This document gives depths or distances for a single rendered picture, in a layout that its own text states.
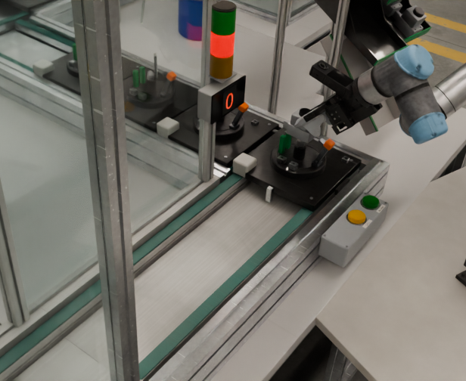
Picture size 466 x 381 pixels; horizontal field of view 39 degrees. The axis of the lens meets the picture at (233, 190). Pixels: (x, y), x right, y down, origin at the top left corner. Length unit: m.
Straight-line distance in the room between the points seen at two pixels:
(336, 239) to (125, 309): 0.75
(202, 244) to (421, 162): 0.76
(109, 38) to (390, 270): 1.11
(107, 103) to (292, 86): 1.62
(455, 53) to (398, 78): 3.32
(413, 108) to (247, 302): 0.52
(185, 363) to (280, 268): 0.31
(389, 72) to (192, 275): 0.60
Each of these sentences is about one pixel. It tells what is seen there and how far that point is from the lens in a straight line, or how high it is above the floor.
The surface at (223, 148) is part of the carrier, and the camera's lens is 1.72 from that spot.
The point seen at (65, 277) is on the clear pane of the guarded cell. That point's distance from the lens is 0.75.
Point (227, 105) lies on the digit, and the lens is 1.46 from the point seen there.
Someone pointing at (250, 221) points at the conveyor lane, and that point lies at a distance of 1.58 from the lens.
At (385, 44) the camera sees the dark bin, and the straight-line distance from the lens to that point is 1.79.
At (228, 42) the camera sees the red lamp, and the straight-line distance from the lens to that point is 1.39.
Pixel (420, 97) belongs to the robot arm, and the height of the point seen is 1.29.
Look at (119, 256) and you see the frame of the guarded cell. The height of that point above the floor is 1.41.
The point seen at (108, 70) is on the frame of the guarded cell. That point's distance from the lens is 0.65.
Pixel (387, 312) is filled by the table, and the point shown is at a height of 0.86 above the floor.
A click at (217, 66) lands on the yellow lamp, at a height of 1.29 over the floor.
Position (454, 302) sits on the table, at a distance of 1.59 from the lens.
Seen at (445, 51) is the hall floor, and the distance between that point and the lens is 4.72.
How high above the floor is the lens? 1.96
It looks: 39 degrees down
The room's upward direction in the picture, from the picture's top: 4 degrees clockwise
